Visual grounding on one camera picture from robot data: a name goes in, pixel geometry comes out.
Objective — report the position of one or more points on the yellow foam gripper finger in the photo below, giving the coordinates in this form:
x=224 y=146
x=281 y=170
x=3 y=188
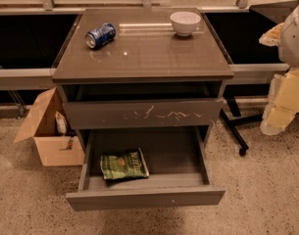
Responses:
x=271 y=37
x=283 y=103

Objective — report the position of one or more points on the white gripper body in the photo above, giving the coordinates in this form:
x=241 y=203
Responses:
x=293 y=42

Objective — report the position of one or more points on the green jalapeno chip bag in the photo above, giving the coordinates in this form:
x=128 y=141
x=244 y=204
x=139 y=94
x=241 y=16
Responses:
x=124 y=165

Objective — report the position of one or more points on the closed grey top drawer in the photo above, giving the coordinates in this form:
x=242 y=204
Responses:
x=142 y=113

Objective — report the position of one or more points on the open grey middle drawer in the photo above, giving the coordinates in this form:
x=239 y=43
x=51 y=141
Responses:
x=178 y=172

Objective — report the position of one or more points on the grey drawer cabinet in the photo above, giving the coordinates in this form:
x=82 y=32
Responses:
x=146 y=60

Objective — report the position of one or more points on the snack bag in box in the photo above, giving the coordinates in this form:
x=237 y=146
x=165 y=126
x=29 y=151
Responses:
x=62 y=125

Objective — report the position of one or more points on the black rolling stand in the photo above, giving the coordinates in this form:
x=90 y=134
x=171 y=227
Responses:
x=253 y=78

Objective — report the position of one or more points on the white ceramic bowl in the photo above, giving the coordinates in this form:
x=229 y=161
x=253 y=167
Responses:
x=184 y=23

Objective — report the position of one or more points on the blue soda can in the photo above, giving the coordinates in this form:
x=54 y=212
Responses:
x=100 y=36

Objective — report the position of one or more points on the open cardboard box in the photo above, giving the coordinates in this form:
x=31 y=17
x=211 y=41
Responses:
x=40 y=125

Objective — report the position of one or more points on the metal window railing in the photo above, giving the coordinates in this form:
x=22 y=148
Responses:
x=34 y=34

